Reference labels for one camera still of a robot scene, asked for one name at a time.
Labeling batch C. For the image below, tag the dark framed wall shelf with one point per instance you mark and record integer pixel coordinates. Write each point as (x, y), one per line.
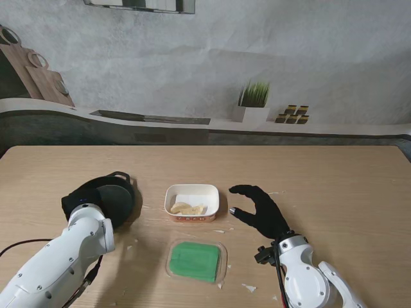
(138, 4)

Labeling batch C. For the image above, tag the potted grass plant white pot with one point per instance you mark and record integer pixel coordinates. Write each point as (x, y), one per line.
(253, 99)

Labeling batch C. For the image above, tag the black cast iron skillet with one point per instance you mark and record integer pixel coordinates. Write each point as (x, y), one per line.
(118, 202)

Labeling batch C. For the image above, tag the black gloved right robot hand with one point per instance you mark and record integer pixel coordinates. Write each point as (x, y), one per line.
(268, 215)

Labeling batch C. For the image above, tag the small brown spice jar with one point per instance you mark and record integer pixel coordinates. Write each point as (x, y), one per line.
(281, 118)
(302, 119)
(292, 109)
(291, 119)
(302, 110)

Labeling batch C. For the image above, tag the dark flat cooktop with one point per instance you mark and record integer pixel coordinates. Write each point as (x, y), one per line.
(144, 117)

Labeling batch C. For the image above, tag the large wooden cutting board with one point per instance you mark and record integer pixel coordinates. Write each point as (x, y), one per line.
(16, 64)

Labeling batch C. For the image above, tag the small wooden cutting board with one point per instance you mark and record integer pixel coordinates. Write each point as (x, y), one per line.
(48, 86)

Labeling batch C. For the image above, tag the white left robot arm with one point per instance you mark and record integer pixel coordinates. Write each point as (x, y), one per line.
(61, 263)

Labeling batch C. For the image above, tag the white paper food container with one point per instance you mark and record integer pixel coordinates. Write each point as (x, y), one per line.
(192, 192)

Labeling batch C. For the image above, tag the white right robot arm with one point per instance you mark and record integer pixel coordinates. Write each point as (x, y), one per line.
(305, 276)

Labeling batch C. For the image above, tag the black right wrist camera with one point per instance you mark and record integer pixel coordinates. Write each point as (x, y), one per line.
(265, 255)

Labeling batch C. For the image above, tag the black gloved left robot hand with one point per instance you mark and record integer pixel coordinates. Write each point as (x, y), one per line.
(82, 195)

